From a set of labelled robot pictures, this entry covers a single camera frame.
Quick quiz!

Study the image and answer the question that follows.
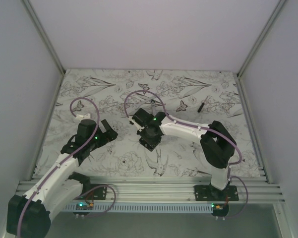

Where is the aluminium rail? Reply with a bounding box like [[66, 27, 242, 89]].
[[13, 180, 286, 203]]

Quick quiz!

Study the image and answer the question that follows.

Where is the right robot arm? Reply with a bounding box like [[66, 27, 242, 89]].
[[128, 108, 237, 201]]

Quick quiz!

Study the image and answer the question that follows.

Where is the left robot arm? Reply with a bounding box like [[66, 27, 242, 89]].
[[6, 119, 118, 238]]

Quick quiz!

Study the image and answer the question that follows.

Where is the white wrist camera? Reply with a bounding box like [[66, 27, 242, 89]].
[[128, 117, 143, 131], [75, 113, 91, 121]]

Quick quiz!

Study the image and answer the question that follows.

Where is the black handled tool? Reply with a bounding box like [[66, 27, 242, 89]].
[[197, 96, 209, 113]]

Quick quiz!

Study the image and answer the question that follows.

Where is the perforated cable duct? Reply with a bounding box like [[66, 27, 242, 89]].
[[63, 202, 213, 214]]

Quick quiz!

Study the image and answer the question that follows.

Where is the floral table mat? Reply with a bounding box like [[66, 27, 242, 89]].
[[34, 69, 260, 177]]

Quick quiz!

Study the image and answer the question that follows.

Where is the ratchet ring wrench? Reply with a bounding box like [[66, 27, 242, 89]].
[[150, 99, 157, 116]]

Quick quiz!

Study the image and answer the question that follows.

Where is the open end wrench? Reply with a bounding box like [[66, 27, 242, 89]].
[[132, 93, 162, 109]]

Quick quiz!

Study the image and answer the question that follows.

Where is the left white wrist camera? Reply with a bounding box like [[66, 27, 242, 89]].
[[75, 113, 91, 121]]

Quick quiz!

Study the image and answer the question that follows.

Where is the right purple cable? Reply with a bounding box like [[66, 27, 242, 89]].
[[123, 90, 250, 219]]

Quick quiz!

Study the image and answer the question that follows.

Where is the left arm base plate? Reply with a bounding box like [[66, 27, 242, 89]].
[[74, 184, 108, 200]]

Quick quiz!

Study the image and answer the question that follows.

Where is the black fuse box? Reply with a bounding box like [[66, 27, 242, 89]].
[[139, 138, 161, 152]]

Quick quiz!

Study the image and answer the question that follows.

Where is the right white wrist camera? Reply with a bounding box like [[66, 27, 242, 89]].
[[128, 117, 143, 131]]

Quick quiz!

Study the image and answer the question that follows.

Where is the controller board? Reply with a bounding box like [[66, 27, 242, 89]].
[[211, 203, 229, 211], [76, 202, 93, 211]]

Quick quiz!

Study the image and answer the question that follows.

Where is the right controller board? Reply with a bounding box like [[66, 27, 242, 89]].
[[211, 203, 229, 211]]

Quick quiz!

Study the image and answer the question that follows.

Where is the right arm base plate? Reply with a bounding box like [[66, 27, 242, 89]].
[[193, 184, 239, 202]]

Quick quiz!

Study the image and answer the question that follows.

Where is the left controller board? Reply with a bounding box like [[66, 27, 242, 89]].
[[76, 202, 93, 211]]

